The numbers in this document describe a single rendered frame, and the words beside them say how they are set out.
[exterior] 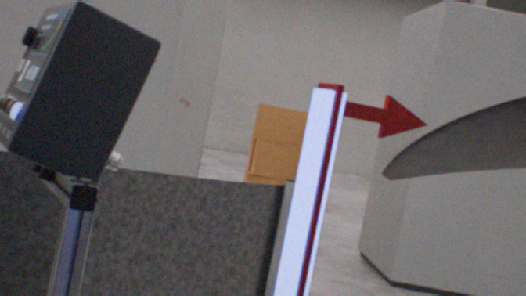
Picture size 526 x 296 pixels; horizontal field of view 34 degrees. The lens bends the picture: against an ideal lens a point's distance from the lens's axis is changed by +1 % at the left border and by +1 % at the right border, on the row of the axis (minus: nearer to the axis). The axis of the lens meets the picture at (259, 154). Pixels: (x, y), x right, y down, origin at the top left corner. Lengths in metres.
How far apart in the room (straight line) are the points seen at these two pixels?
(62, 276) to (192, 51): 3.86
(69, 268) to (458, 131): 0.56
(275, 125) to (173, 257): 6.23
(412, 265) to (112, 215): 4.68
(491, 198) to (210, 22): 3.00
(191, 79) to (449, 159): 4.22
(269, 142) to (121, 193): 6.35
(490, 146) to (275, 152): 8.05
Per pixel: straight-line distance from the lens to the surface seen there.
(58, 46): 0.99
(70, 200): 0.95
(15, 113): 1.01
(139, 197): 2.31
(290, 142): 8.60
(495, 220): 6.88
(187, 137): 4.77
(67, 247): 0.96
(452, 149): 0.56
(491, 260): 6.92
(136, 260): 2.35
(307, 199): 0.45
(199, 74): 4.77
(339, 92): 0.44
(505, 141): 0.55
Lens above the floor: 1.17
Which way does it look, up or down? 3 degrees down
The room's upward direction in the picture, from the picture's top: 11 degrees clockwise
